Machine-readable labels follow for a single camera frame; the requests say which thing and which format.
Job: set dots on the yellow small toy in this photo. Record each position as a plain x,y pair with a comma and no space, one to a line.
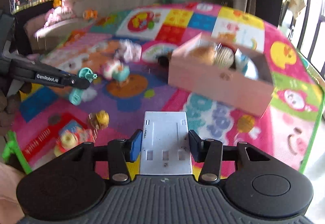
99,120

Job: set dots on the blue white pouch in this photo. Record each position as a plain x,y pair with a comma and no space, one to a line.
245,65

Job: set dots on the beige hanging cloth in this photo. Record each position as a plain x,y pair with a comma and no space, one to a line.
296,6

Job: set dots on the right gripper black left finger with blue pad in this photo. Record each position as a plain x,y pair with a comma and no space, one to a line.
121,151

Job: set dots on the brown bread plush toy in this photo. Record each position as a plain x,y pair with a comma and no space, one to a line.
205,54

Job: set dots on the colourful patchwork play mat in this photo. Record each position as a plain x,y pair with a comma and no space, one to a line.
285,130

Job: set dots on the orange fish plush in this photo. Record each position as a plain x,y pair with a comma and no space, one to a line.
90,14

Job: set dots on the teal plastic toy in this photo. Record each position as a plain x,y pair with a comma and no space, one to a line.
85,77

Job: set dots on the green plastic toy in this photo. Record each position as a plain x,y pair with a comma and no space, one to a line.
12,154

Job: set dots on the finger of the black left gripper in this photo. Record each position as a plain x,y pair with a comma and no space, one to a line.
38,73

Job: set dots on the pink cardboard box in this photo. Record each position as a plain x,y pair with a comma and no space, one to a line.
226,85

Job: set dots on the crocheted grey doll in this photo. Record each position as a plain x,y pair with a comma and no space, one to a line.
224,57

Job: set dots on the white pink teal plush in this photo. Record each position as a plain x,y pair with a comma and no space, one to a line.
114,69

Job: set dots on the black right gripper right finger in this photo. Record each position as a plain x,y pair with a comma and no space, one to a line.
209,152

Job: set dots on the pink white checked cloth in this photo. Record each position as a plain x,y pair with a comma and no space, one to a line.
128,51

